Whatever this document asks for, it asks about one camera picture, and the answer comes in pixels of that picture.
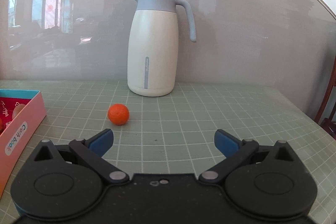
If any carved wooden side stand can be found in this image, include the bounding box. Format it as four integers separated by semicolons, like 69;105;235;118
314;58;336;139

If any white thermos jug grey lid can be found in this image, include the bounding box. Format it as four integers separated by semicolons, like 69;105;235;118
127;0;197;97

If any colourful cardboard box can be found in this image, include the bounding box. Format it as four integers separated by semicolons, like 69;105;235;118
1;89;46;193

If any orange tangerine far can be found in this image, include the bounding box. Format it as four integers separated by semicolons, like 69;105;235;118
107;103;130;126

